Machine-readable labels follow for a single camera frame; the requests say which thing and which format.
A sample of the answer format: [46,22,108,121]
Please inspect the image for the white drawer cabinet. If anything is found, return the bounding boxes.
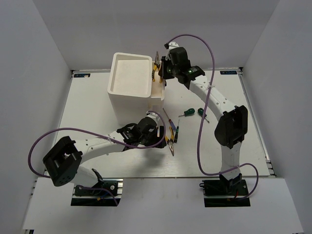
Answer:
[107,53,152,125]

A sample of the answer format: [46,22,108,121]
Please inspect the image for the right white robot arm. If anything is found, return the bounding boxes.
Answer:
[158,43,248,195]

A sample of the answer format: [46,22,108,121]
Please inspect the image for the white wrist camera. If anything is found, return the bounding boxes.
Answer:
[164,41,179,60]
[146,111,161,123]

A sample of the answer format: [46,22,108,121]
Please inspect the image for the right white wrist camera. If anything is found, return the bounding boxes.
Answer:
[164,41,179,60]

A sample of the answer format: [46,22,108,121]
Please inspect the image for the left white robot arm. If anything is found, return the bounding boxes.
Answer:
[43,114,167,195]

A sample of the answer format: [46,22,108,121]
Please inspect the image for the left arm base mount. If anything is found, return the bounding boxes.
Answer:
[71,179,123,207]

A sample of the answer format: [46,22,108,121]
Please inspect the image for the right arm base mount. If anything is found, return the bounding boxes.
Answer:
[199,179,251,208]

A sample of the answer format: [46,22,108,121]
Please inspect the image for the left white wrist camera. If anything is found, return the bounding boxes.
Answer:
[146,111,161,123]

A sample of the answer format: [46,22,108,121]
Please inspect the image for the black green precision screwdriver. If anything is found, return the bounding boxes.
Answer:
[174,120,180,143]

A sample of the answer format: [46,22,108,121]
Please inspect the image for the yellow long-nose pliers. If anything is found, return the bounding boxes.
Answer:
[165,126,174,156]

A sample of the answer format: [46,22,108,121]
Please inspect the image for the green stubby screwdriver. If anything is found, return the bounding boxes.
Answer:
[197,108,210,123]
[178,108,195,117]

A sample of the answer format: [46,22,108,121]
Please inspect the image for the red blue screwdriver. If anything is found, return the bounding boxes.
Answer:
[163,108,176,132]

